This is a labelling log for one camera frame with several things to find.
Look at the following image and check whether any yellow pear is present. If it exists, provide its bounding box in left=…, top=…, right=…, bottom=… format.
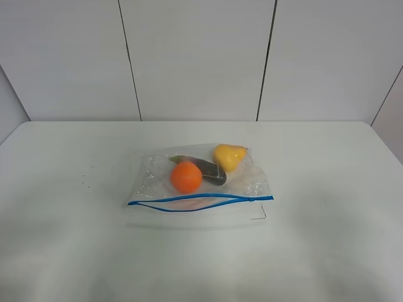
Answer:
left=213, top=144, right=247, bottom=173

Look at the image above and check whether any dark purple eggplant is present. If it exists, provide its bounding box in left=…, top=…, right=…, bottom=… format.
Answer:
left=169, top=155, right=227, bottom=186

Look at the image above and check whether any orange fruit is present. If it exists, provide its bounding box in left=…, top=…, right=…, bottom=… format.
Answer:
left=170, top=161, right=203, bottom=194

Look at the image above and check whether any clear zip bag blue zipper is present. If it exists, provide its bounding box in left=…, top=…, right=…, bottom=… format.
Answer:
left=127, top=143, right=274, bottom=213

